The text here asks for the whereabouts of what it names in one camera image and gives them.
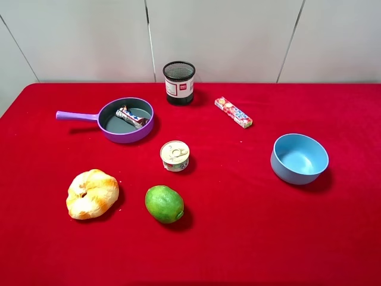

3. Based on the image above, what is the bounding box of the red Hi-Chew candy pack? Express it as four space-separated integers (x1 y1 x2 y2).
214 97 252 129

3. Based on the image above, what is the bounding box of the green lime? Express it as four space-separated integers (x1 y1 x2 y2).
145 185 185 224

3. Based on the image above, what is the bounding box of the bread bagel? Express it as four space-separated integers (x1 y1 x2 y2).
66 169 119 220

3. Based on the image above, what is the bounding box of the small tin can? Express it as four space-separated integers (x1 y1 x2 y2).
160 141 190 172

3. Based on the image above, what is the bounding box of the black mesh pen holder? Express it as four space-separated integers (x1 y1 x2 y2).
163 61 196 106

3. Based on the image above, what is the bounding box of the blue bowl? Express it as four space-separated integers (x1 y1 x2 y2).
270 133 329 185

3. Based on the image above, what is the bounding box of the purple toy frying pan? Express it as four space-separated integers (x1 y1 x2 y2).
56 97 154 144

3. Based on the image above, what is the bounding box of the brown chocolate bar wrapper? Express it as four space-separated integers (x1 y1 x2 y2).
115 105 149 129

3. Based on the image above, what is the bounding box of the red table cloth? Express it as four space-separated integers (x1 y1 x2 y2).
1 83 380 285

